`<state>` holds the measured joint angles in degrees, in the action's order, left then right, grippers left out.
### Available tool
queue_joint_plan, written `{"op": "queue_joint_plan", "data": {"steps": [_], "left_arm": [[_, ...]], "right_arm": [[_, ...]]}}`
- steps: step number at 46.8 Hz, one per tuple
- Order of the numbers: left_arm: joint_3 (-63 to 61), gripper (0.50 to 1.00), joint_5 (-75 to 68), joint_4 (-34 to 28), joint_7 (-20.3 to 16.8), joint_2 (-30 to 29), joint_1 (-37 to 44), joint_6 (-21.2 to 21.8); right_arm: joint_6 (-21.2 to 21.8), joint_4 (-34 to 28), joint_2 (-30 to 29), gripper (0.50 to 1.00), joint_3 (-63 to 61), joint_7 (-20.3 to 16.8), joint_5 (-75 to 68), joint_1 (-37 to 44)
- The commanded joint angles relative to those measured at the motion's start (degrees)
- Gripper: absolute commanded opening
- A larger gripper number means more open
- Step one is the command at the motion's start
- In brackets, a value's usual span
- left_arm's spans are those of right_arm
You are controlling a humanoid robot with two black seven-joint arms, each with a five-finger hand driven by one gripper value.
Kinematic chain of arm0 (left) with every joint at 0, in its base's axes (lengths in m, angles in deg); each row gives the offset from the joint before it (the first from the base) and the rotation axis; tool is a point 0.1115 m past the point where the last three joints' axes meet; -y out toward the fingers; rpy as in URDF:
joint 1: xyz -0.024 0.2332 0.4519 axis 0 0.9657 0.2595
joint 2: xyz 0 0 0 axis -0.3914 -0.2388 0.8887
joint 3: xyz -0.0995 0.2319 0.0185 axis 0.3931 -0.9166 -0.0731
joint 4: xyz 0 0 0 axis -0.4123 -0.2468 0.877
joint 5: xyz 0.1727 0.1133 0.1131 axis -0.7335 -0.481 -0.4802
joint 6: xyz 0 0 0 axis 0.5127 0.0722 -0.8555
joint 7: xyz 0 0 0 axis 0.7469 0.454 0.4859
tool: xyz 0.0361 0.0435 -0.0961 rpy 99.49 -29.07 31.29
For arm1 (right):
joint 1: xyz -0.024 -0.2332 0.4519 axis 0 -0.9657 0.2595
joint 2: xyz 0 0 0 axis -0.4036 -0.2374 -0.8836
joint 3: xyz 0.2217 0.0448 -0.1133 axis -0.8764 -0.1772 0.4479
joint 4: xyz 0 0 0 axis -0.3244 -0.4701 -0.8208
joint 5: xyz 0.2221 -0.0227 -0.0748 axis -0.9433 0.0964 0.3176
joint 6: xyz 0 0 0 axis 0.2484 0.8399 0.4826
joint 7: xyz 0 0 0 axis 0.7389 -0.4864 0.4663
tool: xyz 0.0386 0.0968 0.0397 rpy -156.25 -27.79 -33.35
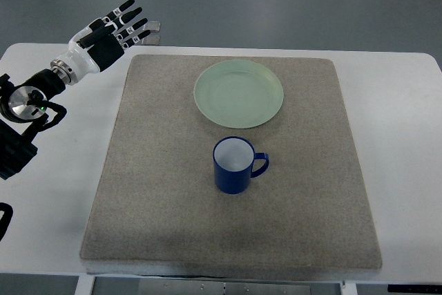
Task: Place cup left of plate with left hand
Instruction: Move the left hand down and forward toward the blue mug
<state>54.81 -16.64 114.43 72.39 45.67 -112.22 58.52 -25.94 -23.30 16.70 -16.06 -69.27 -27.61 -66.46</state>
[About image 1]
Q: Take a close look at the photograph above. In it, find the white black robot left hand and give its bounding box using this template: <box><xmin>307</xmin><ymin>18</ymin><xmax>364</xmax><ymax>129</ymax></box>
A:
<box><xmin>50</xmin><ymin>0</ymin><xmax>151</xmax><ymax>85</ymax></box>

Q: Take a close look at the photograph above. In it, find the blue mug white inside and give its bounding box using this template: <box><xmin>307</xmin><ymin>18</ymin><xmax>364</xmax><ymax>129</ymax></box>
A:
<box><xmin>212</xmin><ymin>136</ymin><xmax>270</xmax><ymax>195</ymax></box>

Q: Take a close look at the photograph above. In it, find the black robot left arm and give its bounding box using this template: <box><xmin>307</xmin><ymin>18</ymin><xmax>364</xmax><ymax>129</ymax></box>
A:
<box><xmin>1</xmin><ymin>68</ymin><xmax>67</xmax><ymax>180</ymax></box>

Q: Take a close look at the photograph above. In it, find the light green plate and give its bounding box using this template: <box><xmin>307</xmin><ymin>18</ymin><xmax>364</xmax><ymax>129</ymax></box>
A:
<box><xmin>193</xmin><ymin>59</ymin><xmax>284</xmax><ymax>129</ymax></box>

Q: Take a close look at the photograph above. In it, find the lower floor socket cover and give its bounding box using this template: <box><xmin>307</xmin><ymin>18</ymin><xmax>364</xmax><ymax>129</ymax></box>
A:
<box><xmin>141</xmin><ymin>35</ymin><xmax>160</xmax><ymax>46</ymax></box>

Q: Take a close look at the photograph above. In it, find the floor socket cover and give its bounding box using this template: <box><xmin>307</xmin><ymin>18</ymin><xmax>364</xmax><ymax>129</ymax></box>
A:
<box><xmin>144</xmin><ymin>21</ymin><xmax>161</xmax><ymax>32</ymax></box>
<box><xmin>141</xmin><ymin>35</ymin><xmax>160</xmax><ymax>46</ymax></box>

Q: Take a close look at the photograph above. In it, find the upper floor socket cover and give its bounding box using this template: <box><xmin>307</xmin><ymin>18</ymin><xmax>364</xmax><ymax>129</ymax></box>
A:
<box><xmin>144</xmin><ymin>21</ymin><xmax>161</xmax><ymax>32</ymax></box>

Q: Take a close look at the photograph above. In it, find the beige felt mat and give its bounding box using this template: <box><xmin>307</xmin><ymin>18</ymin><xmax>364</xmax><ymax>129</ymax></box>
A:
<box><xmin>80</xmin><ymin>55</ymin><xmax>382</xmax><ymax>279</ymax></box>

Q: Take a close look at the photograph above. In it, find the black cable at edge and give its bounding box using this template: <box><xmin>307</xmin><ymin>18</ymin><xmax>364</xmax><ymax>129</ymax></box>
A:
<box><xmin>0</xmin><ymin>202</ymin><xmax>14</xmax><ymax>242</ymax></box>

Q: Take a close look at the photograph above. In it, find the metal table frame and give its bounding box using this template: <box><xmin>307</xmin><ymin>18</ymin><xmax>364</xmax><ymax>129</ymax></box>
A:
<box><xmin>74</xmin><ymin>274</ymin><xmax>359</xmax><ymax>294</ymax></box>

